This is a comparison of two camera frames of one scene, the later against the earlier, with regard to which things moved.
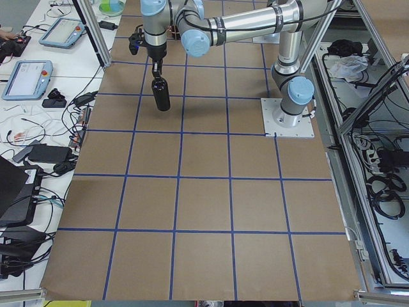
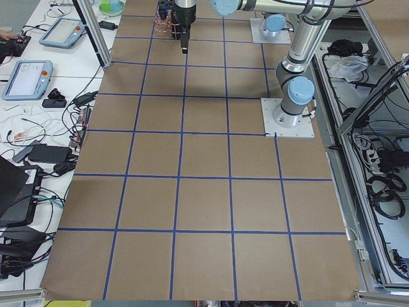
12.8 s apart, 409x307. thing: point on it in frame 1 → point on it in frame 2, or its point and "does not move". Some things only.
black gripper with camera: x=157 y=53 → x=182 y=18
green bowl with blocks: x=111 y=7 does not move
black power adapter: x=107 y=25 does not move
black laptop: x=19 y=187 does not move
